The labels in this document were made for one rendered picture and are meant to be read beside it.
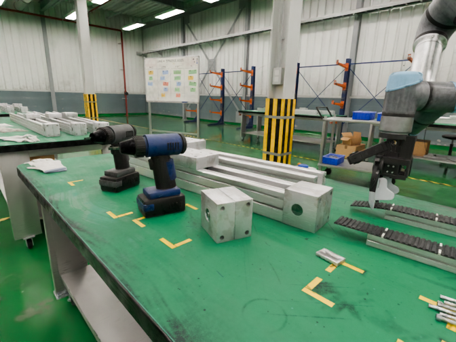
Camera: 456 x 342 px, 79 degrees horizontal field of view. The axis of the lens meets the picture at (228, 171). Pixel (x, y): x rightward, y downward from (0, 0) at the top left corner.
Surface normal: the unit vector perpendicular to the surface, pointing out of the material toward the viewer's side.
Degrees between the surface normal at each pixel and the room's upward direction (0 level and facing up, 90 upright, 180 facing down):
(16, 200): 90
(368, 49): 90
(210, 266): 0
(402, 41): 90
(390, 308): 0
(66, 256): 90
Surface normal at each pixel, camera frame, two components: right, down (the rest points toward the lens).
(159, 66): -0.43, 0.22
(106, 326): 0.03, -0.97
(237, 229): 0.44, 0.24
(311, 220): -0.64, 0.19
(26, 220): 0.69, 0.20
